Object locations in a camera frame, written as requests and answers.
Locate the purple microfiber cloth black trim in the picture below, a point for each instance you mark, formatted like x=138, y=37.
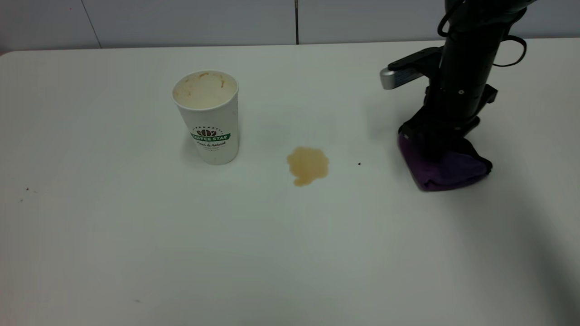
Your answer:
x=453, y=174

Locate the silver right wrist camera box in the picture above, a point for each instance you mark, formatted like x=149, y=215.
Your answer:
x=398, y=74

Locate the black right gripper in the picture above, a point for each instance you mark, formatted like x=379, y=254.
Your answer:
x=453, y=113

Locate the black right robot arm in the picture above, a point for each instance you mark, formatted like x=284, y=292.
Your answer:
x=471, y=45

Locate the white paper coffee cup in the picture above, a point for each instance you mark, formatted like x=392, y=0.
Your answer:
x=210, y=122

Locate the brown coffee spill puddle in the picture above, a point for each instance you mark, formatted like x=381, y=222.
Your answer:
x=308, y=165

